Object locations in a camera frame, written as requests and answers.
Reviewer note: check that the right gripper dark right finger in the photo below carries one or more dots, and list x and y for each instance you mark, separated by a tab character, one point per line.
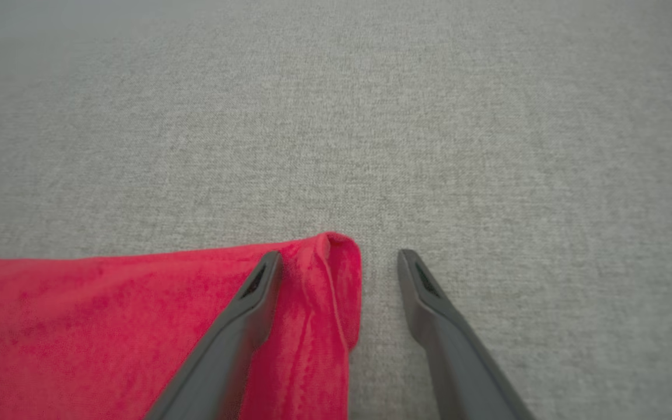
458	361

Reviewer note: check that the red T-shirt white sleeves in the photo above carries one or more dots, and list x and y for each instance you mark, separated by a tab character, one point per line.
79	332

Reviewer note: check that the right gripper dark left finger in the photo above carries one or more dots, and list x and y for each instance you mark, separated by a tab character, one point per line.
219	356

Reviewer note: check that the grey fabric sofa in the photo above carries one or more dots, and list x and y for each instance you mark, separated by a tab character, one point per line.
371	116

